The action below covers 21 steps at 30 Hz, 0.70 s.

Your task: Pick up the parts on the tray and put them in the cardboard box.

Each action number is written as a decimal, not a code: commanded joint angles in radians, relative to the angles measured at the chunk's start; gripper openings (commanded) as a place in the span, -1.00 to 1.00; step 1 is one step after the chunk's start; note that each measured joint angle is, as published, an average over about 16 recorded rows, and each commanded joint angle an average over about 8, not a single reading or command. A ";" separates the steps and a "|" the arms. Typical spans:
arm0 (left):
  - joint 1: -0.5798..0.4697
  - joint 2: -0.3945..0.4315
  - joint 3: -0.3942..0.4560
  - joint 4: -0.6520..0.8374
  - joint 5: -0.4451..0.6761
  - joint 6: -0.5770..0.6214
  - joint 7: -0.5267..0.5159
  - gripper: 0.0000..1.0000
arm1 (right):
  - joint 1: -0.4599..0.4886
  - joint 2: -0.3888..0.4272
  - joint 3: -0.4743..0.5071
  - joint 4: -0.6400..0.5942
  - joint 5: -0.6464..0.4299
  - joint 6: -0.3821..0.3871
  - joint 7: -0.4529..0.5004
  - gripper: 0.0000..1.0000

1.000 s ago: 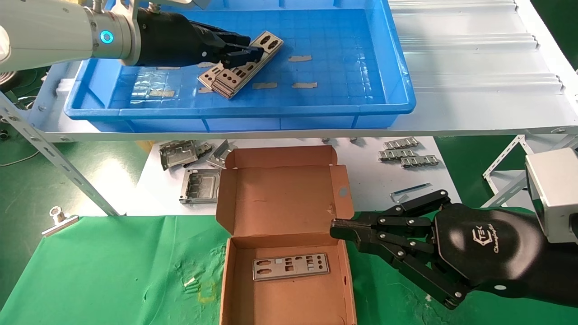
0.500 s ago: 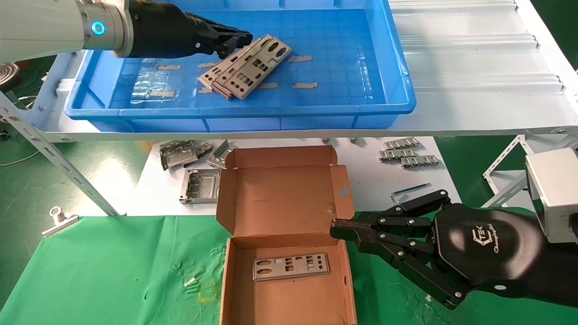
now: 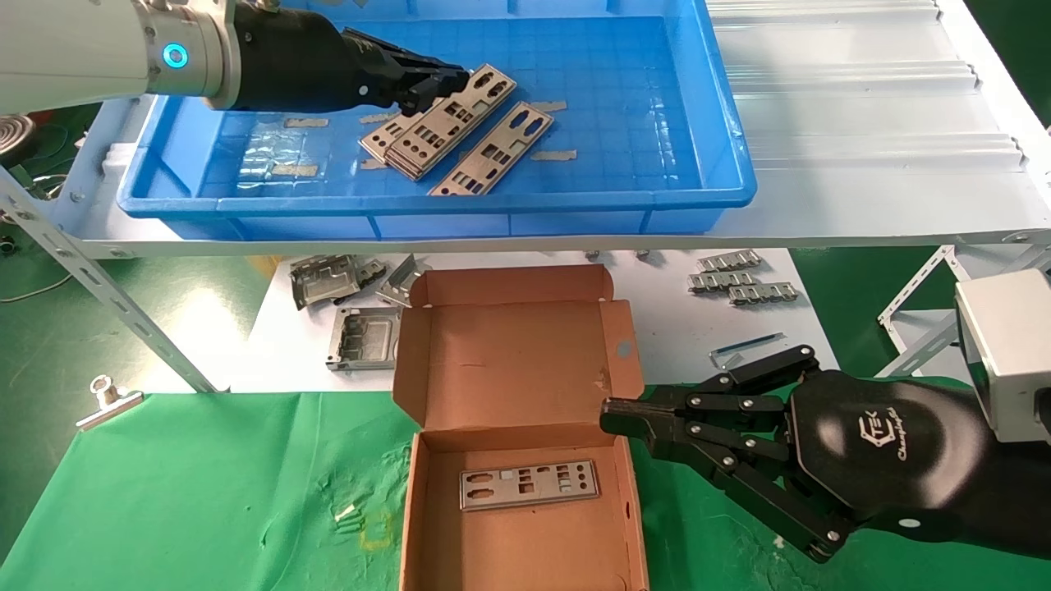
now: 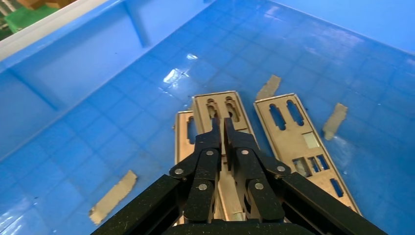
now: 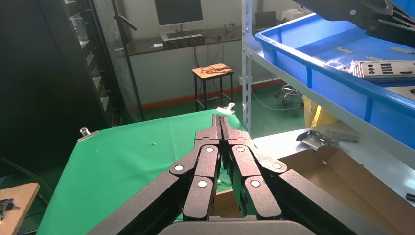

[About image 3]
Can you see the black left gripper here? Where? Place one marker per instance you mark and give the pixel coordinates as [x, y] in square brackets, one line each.
[287, 61]

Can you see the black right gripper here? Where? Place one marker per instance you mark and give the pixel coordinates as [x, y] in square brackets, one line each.
[887, 451]

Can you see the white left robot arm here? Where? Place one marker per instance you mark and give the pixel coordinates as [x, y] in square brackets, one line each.
[82, 49]

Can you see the blue plastic tray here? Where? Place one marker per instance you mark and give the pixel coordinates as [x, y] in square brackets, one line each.
[616, 123]

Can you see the brown cardboard box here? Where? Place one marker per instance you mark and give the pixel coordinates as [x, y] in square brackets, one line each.
[509, 361]

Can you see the grey tape strip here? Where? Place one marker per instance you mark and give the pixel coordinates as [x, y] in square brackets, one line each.
[306, 122]
[294, 170]
[374, 118]
[552, 106]
[557, 155]
[371, 164]

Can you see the thin blue-edged metal strip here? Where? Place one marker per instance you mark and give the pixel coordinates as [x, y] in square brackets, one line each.
[743, 349]

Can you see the slotted metal strip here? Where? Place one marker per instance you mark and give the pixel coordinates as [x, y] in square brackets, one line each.
[722, 281]
[764, 294]
[729, 261]

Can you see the white board sheet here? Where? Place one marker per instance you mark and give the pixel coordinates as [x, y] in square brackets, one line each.
[657, 287]

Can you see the white angle steel brace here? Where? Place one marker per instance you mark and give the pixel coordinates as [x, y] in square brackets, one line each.
[928, 353]
[915, 286]

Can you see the perforated steel shelf leg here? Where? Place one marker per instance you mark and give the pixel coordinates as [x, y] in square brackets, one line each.
[82, 263]

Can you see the metal spiral coil disc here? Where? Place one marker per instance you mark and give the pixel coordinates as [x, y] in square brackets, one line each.
[12, 135]

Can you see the silver binder clip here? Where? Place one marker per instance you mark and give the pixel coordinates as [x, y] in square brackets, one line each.
[108, 410]

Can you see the green cloth mat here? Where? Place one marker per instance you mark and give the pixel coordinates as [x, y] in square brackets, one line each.
[205, 492]

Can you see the small metal bracket piece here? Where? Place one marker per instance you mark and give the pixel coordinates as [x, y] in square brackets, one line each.
[371, 271]

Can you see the bent metal bracket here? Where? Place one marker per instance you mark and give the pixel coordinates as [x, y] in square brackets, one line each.
[400, 283]

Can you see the large metal socket bracket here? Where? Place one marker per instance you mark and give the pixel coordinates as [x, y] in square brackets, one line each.
[324, 283]

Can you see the square metal socket frame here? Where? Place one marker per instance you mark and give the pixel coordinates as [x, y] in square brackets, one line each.
[365, 361]

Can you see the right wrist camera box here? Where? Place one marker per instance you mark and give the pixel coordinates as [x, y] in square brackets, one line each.
[1010, 353]

